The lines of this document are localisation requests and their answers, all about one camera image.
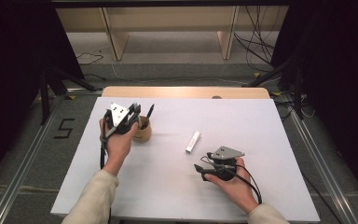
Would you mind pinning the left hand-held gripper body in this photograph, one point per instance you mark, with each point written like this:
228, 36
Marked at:
119, 113

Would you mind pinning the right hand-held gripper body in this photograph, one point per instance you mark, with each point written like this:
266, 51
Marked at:
225, 153

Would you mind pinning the black pen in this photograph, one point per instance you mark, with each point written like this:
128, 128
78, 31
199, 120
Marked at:
148, 115

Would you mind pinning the tan wooden cup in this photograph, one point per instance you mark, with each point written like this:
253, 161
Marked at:
143, 133

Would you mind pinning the short white marker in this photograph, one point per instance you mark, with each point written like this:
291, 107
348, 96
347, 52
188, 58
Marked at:
193, 142

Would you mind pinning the person's right hand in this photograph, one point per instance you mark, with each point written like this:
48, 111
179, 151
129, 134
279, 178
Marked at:
236, 189

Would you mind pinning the person's left hand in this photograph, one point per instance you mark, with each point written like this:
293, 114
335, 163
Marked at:
118, 149

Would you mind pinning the white board sheet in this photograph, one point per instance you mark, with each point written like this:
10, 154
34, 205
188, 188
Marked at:
174, 186

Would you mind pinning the black tripod stand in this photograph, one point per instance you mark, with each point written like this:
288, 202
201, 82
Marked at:
56, 81
292, 74

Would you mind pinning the light wooden shelf unit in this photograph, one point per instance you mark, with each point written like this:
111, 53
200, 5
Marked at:
167, 18

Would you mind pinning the dark curtain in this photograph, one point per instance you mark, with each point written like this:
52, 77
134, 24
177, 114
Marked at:
338, 62
12, 62

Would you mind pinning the metal floor rail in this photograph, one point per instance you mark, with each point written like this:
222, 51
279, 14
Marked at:
21, 174
323, 161

